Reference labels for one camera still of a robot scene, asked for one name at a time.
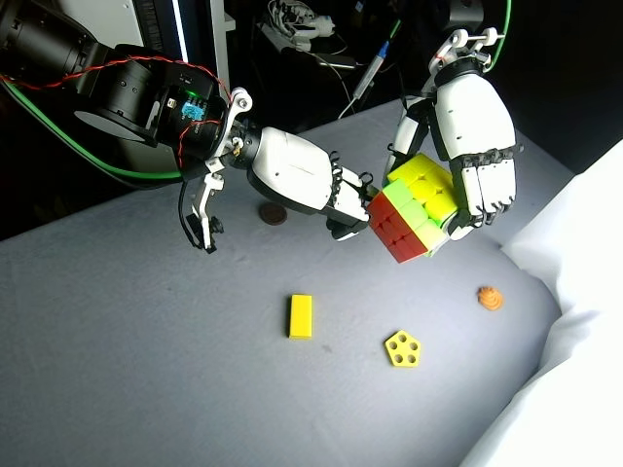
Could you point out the orange swirl toy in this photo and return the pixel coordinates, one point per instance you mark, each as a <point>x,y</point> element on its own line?
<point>490,299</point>

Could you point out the yellow rectangular block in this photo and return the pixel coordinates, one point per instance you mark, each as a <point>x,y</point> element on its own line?
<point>301,316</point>

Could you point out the yellow pentagon block with holes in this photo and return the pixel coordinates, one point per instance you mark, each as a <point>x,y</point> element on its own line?
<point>403,357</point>

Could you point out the white sheet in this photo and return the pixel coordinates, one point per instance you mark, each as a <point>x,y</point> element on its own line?
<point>574,292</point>

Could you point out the dark chocolate sandwich cookie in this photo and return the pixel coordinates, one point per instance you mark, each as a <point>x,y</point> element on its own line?
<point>272,214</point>

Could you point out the white cabinet panel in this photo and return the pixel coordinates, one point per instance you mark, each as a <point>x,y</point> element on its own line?
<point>112,19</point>

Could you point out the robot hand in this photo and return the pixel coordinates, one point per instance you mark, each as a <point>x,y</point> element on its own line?
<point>472,126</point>
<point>297,170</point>

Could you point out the grey table cloth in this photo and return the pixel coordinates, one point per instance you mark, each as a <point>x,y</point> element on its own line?
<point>146,340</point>

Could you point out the grey probe with blue end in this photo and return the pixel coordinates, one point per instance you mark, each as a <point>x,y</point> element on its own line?
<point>367,78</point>

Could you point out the colourful puzzle cube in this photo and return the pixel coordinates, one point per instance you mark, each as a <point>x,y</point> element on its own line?
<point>404,219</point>

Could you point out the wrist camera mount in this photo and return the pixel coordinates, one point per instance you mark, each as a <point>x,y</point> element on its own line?
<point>207,219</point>

